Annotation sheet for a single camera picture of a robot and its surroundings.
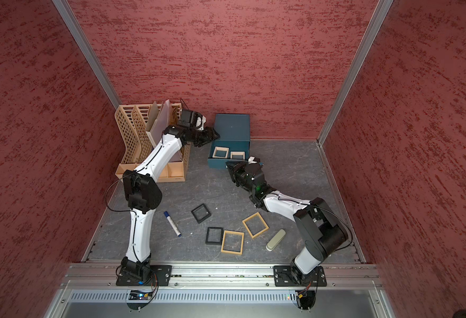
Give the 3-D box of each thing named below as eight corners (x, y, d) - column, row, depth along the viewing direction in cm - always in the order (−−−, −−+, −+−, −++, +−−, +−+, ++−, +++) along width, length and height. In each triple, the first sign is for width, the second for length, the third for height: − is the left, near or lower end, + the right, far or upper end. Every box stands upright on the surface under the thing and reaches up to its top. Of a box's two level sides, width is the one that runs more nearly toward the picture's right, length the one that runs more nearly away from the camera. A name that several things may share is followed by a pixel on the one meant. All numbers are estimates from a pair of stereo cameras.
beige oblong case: (264, 248, 83) (265, 245, 80) (280, 229, 88) (281, 227, 85) (271, 253, 82) (272, 251, 79) (285, 234, 87) (287, 232, 84)
